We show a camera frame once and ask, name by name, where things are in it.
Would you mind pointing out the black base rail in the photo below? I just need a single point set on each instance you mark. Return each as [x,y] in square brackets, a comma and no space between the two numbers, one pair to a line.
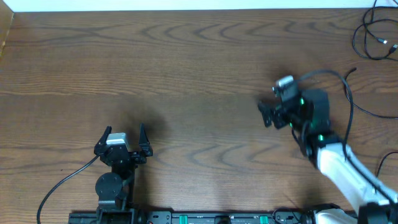
[165,217]

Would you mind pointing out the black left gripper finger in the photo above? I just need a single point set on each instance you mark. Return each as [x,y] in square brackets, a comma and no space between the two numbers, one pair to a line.
[144,143]
[101,145]

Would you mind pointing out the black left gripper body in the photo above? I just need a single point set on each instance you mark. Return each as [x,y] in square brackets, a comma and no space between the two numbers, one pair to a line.
[138,159]

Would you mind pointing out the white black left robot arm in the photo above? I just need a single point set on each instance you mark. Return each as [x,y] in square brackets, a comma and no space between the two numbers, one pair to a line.
[115,189]

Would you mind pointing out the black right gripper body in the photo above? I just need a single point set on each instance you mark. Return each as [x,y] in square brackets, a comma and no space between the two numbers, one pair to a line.
[282,119]

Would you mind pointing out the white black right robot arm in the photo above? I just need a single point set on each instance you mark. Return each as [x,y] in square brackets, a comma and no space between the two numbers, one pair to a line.
[307,112]

